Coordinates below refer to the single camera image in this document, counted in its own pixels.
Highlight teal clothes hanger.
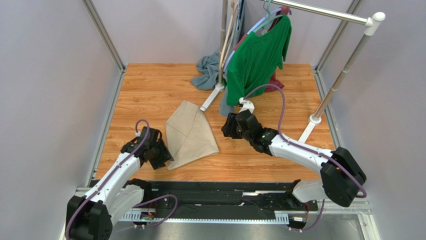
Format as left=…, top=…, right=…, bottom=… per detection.
left=252, top=0, right=282, bottom=35

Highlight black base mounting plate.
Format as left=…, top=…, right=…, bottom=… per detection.
left=89, top=179, right=329, bottom=221

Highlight light blue clothes hanger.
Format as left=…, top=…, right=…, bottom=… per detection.
left=222, top=6, right=292, bottom=73

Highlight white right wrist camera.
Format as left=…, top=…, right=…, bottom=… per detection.
left=238, top=97, right=255, bottom=114

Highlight maroon garment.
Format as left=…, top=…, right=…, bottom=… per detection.
left=232, top=5, right=291, bottom=93

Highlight beige linen napkin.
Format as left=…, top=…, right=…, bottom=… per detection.
left=165, top=100, right=220, bottom=171

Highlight beige wooden clothes hanger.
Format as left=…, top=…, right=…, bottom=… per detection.
left=217, top=0, right=240, bottom=88

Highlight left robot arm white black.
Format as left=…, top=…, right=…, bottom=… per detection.
left=64, top=126, right=173, bottom=240

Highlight blue-grey garment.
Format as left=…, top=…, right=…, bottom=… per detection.
left=191, top=6, right=240, bottom=117

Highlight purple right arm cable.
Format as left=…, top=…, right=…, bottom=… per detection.
left=241, top=83, right=368, bottom=233

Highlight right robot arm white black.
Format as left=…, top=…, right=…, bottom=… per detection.
left=221, top=110, right=367, bottom=208

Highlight aluminium frame rail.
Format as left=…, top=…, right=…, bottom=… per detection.
left=64, top=179, right=366, bottom=240

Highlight silver white clothes rack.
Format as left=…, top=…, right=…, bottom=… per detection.
left=199, top=0, right=387, bottom=143

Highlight green t-shirt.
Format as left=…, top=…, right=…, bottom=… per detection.
left=225, top=14, right=292, bottom=106

